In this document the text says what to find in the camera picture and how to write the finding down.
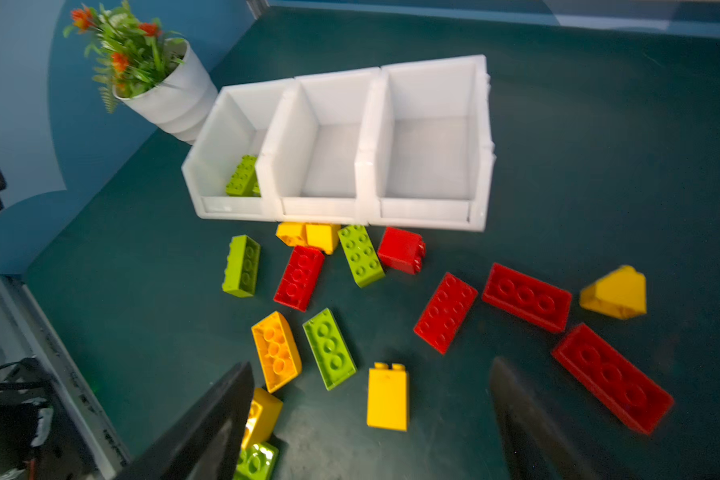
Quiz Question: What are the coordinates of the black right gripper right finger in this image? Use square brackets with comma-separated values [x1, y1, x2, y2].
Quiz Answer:
[490, 357, 600, 479]

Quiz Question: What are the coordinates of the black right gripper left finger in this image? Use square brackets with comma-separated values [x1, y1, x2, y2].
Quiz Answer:
[116, 362, 254, 479]

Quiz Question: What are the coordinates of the green lego brick front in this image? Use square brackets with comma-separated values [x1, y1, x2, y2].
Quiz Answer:
[233, 442, 279, 480]

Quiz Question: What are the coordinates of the green lego brick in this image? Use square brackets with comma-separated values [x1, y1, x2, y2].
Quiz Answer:
[233, 442, 279, 480]
[222, 235, 261, 298]
[338, 225, 385, 288]
[303, 308, 357, 391]

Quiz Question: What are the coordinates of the red lego brick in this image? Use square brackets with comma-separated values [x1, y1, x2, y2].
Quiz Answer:
[413, 273, 478, 355]
[482, 263, 573, 333]
[552, 324, 674, 435]
[274, 246, 325, 312]

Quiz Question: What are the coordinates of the small red lego cube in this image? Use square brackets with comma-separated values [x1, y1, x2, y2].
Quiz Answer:
[378, 227, 426, 275]

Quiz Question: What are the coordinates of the green lego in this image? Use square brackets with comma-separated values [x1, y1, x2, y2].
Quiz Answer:
[225, 155, 261, 197]

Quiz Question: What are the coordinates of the small yellow lego front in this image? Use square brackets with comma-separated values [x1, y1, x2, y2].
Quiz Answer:
[241, 388, 283, 450]

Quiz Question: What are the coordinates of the orange lego brick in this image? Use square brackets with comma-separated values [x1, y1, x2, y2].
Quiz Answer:
[251, 311, 302, 393]

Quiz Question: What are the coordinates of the yellow tall lego brick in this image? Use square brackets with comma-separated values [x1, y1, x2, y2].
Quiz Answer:
[366, 362, 409, 432]

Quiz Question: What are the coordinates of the yellow sloped lego brick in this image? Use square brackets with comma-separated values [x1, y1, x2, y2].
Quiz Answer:
[579, 265, 647, 320]

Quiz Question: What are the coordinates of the yellow lego pair by bin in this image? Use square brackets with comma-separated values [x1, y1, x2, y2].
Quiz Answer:
[276, 222, 341, 255]

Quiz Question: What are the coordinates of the white three-compartment bin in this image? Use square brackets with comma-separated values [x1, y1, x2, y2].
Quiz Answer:
[182, 55, 495, 231]

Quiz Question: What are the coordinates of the potted artificial flower plant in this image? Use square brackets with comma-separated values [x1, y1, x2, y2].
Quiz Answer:
[63, 1, 218, 144]

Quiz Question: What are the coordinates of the front aluminium rail bed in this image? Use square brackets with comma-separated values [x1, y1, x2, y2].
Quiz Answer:
[0, 276, 131, 479]

